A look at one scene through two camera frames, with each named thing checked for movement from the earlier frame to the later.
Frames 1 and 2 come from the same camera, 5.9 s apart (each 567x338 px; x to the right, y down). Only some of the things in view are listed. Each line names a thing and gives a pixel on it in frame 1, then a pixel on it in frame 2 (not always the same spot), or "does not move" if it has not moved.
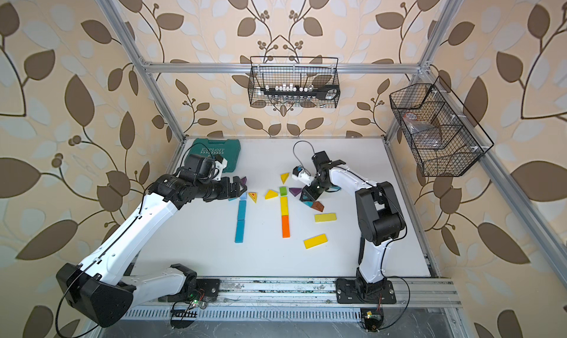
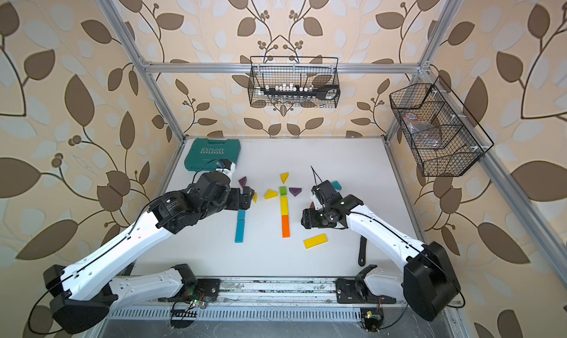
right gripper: (312, 195) to (308, 215)
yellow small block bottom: (283, 177) does not move
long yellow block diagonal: (284, 203) does not move
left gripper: (230, 192) to (237, 196)
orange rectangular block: (286, 233) does not move
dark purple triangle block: (294, 190) does not move
